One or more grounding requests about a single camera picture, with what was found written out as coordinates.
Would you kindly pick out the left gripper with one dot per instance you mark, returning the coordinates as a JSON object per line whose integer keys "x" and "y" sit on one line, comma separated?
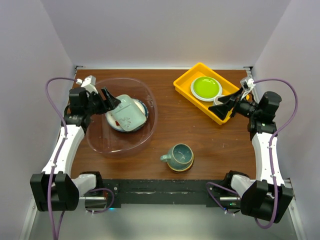
{"x": 112, "y": 102}

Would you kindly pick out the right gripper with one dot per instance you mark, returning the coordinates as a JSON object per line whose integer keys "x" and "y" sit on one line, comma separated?
{"x": 221, "y": 111}

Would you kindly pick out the pale green rectangular dish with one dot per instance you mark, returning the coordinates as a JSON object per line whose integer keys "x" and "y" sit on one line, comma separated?
{"x": 127, "y": 114}

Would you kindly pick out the blue floral plate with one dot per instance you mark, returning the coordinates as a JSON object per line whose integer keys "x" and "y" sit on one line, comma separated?
{"x": 145, "y": 111}

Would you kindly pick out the teal glazed mug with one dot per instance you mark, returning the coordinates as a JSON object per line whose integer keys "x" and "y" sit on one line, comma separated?
{"x": 180, "y": 155}

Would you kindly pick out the yellow rimmed dark bowl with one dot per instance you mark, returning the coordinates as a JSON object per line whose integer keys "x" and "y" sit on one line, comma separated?
{"x": 181, "y": 168}

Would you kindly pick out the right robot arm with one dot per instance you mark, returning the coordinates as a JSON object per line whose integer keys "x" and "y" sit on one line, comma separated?
{"x": 265, "y": 198}

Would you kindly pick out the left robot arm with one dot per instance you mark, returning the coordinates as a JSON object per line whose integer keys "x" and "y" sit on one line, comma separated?
{"x": 53, "y": 188}

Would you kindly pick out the clear plastic bin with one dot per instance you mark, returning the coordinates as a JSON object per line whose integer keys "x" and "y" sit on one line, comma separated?
{"x": 115, "y": 144}

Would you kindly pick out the light blue mug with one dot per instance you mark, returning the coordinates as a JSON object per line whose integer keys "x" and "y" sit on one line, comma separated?
{"x": 217, "y": 101}

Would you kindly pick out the pale blue rimmed plate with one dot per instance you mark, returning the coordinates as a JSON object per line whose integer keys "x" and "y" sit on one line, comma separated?
{"x": 193, "y": 93}

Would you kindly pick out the lime green plate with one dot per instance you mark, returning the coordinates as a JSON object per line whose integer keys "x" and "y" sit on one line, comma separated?
{"x": 206, "y": 87}

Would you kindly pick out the yellow plastic tray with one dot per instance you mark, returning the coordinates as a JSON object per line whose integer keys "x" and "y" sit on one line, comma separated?
{"x": 183, "y": 85}

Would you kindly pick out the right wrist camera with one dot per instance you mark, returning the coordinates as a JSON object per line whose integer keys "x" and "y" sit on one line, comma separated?
{"x": 247, "y": 84}

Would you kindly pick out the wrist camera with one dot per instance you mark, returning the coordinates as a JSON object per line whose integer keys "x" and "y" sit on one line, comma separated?
{"x": 247, "y": 84}
{"x": 89, "y": 83}

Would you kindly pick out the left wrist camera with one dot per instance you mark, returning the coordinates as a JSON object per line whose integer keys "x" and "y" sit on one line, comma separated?
{"x": 89, "y": 83}

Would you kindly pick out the aluminium frame rail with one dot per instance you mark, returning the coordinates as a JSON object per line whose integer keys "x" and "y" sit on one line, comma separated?
{"x": 29, "y": 220}

